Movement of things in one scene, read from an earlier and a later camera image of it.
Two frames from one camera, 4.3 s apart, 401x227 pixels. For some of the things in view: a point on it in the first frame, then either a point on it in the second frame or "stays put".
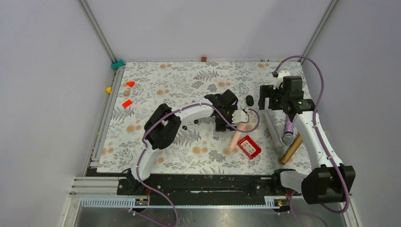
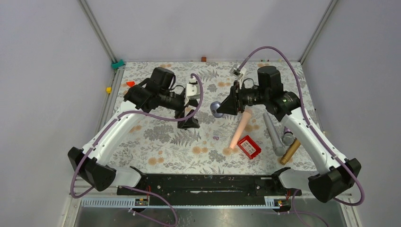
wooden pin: [291, 150] stays put
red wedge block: [130, 83] stays put
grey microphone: [279, 146] stays put
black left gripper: [220, 126] to [192, 121]
